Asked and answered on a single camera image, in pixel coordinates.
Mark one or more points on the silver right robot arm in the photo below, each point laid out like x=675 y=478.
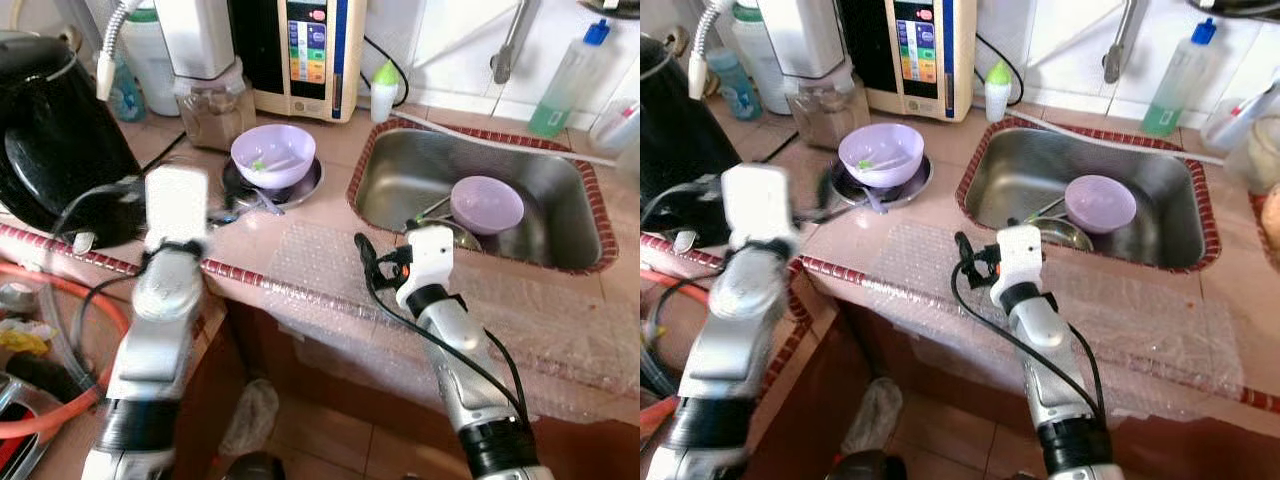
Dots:
x=465 y=370
x=1055 y=370

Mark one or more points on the red and silver appliance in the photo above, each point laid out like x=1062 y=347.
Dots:
x=20 y=430

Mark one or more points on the clear plastic container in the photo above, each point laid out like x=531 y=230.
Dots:
x=1235 y=118
x=615 y=125

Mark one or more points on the large white bottle green cap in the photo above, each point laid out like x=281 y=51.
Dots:
x=150 y=70
x=755 y=50

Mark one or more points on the green soap bottle blue cap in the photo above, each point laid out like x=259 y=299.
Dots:
x=565 y=90
x=1178 y=90

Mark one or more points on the small white bottle green cap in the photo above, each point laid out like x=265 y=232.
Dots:
x=384 y=100
x=996 y=100

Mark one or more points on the black cylindrical item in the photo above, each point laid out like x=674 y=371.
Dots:
x=45 y=375

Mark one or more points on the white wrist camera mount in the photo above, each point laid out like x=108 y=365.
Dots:
x=758 y=205
x=1018 y=260
x=428 y=260
x=178 y=205

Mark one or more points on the stainless steel sink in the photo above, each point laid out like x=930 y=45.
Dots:
x=400 y=180
x=1010 y=180

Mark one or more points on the yellow crumpled item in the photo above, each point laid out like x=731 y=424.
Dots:
x=22 y=340

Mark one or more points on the glass jar with brown powder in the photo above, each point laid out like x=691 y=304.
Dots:
x=215 y=120
x=825 y=118

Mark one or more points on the dark robot leg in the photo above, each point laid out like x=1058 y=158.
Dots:
x=865 y=467
x=255 y=468

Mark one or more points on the teal plastic bottle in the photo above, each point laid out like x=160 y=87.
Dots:
x=735 y=90
x=128 y=95

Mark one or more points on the flat metal utensil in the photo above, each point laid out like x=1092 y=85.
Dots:
x=270 y=203
x=877 y=200

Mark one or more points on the grey metal faucet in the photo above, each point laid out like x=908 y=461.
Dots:
x=1122 y=50
x=510 y=50

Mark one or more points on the dark round pan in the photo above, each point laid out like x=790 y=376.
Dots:
x=1235 y=7
x=622 y=6

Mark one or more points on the black electric kettle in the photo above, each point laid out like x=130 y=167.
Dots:
x=680 y=150
x=60 y=150

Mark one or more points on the white water filter unit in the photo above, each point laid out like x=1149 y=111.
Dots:
x=195 y=35
x=805 y=35

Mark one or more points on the purple plastic bowl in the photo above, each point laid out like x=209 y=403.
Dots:
x=882 y=150
x=1100 y=203
x=487 y=205
x=275 y=150

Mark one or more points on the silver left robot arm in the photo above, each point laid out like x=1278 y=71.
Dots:
x=150 y=340
x=725 y=340

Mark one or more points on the clear bubble wrap sheet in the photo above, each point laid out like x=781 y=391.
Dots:
x=330 y=265
x=920 y=265

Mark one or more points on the grey round disc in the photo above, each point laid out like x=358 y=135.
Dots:
x=18 y=298

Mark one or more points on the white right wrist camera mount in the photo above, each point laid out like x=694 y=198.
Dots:
x=1018 y=260
x=428 y=260

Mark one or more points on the pale orange round item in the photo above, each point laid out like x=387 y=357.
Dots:
x=1272 y=222

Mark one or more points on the cream water ionizer appliance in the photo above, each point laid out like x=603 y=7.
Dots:
x=915 y=60
x=300 y=60

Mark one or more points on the small steel bowl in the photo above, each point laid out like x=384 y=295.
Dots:
x=466 y=240
x=1065 y=238

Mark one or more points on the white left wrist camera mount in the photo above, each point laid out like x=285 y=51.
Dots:
x=178 y=205
x=758 y=205

